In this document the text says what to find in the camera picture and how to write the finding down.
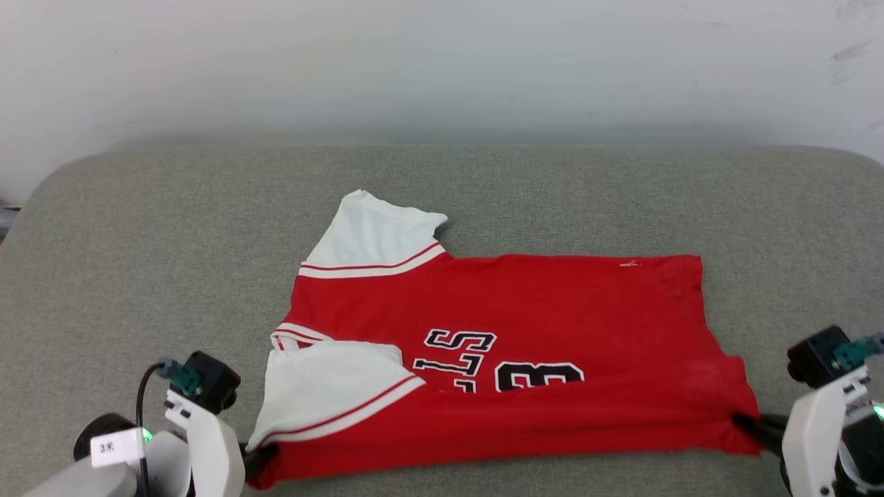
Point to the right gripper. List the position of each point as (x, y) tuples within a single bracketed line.
[(863, 449)]

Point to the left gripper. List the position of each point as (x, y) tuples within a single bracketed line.
[(103, 424)]

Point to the red and white jersey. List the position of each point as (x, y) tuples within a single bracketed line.
[(552, 310)]

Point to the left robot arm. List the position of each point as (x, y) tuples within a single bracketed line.
[(69, 483)]

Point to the grey rounded plastic object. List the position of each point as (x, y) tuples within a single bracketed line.
[(7, 221)]

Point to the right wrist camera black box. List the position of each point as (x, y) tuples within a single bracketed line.
[(815, 355)]

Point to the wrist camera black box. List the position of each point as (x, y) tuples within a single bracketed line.
[(815, 355), (210, 379)]

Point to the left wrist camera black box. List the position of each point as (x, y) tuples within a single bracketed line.
[(210, 379)]

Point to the teal left camera connector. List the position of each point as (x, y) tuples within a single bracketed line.
[(185, 378)]

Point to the teal camera connector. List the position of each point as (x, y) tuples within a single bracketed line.
[(853, 352), (185, 378)]

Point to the teal right camera connector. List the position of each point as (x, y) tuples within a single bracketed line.
[(853, 352)]

